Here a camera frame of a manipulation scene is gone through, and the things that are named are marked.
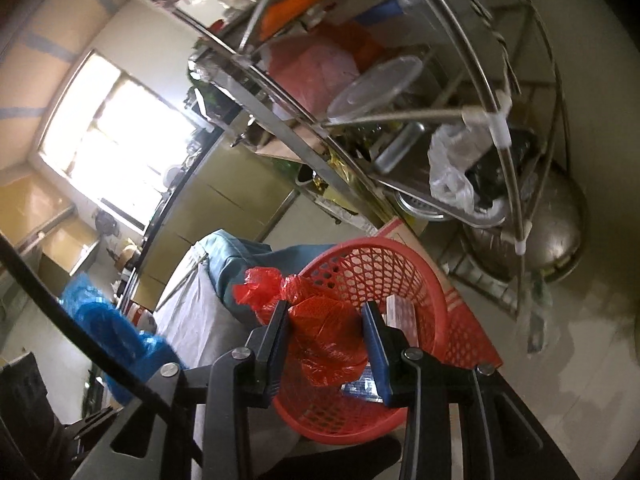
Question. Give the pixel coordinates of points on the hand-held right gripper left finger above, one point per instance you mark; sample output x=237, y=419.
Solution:
x=272, y=360

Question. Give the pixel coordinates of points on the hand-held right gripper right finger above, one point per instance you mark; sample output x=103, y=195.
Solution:
x=376, y=355

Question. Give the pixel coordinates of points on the red plastic bag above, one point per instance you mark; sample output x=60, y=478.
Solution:
x=320, y=330

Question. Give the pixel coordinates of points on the red plastic basket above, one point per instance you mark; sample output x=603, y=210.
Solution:
x=430, y=305

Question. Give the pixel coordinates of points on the blue plastic bag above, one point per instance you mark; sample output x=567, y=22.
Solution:
x=105, y=330

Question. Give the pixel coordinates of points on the small blue box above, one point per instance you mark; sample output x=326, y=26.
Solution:
x=360, y=390

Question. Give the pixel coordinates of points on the grey tablecloth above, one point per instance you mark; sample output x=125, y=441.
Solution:
x=200, y=320

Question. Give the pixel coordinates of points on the blue tablecloth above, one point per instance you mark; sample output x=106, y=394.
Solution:
x=240, y=265

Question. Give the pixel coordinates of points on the yellow base cabinets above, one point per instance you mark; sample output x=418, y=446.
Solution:
x=225, y=195

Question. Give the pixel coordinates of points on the white plastic bag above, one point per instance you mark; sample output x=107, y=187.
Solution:
x=452, y=170

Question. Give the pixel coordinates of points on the metal tray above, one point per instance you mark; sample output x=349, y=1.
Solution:
x=400, y=152

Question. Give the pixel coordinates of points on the large steel pot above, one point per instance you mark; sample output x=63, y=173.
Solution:
x=550, y=225

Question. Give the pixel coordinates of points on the metal rack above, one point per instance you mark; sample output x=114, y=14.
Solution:
x=280, y=115

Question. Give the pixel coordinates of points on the clear plastic lid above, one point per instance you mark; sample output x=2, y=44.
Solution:
x=370, y=90

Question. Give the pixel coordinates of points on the window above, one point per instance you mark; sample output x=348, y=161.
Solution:
x=120, y=135

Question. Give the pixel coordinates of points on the pink plastic bag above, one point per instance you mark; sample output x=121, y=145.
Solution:
x=315, y=72

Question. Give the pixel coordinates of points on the yellow wall cabinets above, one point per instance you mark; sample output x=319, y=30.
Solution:
x=35, y=210

